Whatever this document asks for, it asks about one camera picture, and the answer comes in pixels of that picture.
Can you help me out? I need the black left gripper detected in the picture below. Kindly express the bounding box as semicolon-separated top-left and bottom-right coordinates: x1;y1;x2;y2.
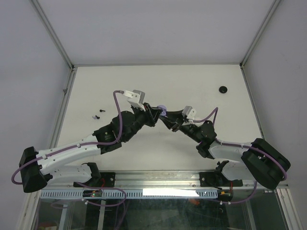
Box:
124;103;163;142

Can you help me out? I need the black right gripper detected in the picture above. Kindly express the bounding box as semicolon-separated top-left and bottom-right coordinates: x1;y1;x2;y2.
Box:
159;109;202;144

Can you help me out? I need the lilac charging case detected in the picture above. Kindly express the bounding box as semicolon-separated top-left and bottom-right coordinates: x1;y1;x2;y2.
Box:
157;105;167;117

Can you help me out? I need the black charging case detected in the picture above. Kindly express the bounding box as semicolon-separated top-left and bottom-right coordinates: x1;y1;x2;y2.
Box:
219;86;228;94

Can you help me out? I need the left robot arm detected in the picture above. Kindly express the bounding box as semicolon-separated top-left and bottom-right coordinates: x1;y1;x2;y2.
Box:
18;103;164;193

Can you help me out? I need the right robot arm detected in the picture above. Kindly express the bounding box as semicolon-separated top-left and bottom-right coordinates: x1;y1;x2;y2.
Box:
160;106;291;190

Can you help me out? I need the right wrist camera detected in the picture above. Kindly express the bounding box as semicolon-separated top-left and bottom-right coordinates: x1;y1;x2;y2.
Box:
181;106;196;124

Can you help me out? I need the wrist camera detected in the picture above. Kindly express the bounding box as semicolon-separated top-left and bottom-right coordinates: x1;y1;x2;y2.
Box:
123;90;145;111
181;106;196;124

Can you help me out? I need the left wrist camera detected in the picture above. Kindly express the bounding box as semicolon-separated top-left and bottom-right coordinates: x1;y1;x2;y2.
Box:
123;90;145;111

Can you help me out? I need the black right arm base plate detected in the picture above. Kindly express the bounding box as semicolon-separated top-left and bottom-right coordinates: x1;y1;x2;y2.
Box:
199;172;243;189

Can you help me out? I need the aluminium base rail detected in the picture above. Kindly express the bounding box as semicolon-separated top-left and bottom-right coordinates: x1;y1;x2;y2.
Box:
43;169;288;192

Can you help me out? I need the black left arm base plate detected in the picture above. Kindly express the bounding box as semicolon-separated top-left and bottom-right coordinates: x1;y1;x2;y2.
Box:
79;171;116;187

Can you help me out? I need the grey slotted cable duct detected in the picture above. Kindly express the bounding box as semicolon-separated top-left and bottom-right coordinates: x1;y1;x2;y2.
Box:
40;188;218;200

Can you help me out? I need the aluminium frame post left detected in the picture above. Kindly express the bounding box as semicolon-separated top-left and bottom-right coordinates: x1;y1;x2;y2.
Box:
30;0;74;70

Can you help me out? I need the aluminium frame post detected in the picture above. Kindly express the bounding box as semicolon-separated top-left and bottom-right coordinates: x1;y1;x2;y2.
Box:
239;0;282;69
30;0;74;70

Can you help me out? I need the aluminium frame post right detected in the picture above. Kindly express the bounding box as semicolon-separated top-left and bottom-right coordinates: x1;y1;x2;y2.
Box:
239;0;282;69

